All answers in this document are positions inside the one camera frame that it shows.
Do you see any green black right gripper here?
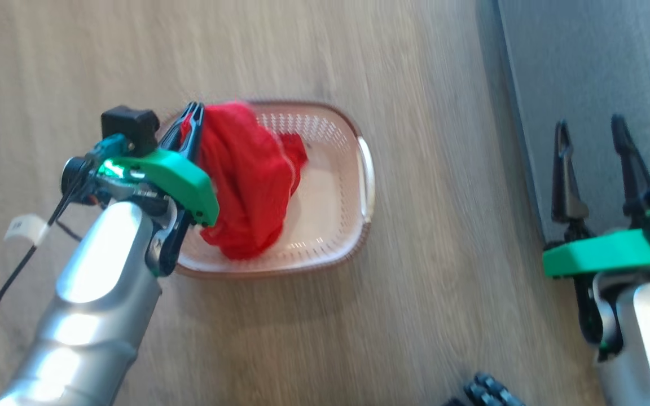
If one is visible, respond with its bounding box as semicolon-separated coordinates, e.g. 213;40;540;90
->
542;114;650;361

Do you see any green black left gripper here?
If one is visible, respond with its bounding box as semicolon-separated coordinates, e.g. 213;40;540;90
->
98;102;220;278

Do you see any red printed jersey clothing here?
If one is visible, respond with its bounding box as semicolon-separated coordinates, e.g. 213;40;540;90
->
180;101;309;261

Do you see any grey fabric sofa seat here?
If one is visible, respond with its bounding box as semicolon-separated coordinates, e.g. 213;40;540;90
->
497;0;650;243

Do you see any pink perforated plastic laundry basket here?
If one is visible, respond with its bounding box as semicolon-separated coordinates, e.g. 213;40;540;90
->
159;100;375;279

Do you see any white cable label tag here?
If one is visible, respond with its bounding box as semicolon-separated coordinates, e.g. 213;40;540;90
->
3;214;48;247

